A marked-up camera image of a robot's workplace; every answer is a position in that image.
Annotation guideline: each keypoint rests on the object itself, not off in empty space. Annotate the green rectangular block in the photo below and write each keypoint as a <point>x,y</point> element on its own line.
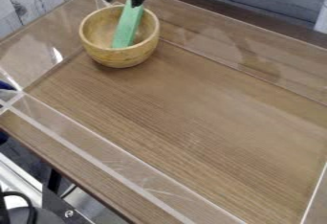
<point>127,25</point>

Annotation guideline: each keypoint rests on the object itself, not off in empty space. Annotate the light wooden bowl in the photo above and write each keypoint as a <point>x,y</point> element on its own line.
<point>96,30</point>

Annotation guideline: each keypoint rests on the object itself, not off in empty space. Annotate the black table leg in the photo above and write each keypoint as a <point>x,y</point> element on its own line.
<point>53,181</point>

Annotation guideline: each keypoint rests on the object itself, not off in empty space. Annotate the black metal base plate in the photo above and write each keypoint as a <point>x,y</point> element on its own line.
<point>61,209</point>

